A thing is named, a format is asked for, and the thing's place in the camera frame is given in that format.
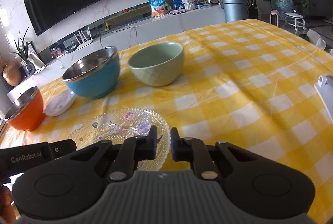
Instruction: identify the clear glass beaded plate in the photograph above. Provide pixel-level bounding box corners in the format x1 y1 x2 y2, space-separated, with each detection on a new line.
69 108 170 171

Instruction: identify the orange steel bowl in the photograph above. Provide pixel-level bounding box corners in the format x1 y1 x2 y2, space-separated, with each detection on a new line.
4 86 45 131

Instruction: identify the small white sticker plate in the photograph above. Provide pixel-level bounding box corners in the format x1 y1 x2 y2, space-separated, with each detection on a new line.
44 89 76 117

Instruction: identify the blue steel bowl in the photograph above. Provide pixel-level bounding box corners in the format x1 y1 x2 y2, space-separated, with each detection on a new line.
62 47 120 99

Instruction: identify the green ceramic bowl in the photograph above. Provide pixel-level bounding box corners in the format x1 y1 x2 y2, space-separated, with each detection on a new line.
128 42 185 87

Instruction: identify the copper round vase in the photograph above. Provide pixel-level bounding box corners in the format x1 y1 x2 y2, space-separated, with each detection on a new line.
2 62 21 87

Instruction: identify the yellow checkered tablecloth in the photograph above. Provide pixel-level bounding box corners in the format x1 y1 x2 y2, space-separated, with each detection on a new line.
1 20 332 223

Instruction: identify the white tv cabinet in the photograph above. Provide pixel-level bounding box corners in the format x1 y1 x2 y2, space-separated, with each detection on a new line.
7 6 225 101

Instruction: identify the potted green plant left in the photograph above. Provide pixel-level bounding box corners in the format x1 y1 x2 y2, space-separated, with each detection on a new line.
10 28 36 76

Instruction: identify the white wifi router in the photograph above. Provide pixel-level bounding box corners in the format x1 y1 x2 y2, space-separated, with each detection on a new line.
74 27 93 50

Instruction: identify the grey metal trash can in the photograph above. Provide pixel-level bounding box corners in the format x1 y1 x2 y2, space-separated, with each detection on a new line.
221 0 248 23

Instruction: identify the blue snack bag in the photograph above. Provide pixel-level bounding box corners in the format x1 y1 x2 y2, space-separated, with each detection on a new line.
148 0 167 18

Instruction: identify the pink small stand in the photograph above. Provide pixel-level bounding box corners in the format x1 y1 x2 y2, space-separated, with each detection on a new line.
270 10 279 27

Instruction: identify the white round stool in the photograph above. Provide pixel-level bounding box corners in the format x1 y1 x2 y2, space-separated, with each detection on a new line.
285 12 305 32

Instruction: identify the blue water jug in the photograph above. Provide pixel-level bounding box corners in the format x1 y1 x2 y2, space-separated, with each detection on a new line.
274 0 293 19

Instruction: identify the black power cable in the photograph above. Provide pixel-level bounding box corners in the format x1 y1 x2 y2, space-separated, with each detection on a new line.
99 25 138 49

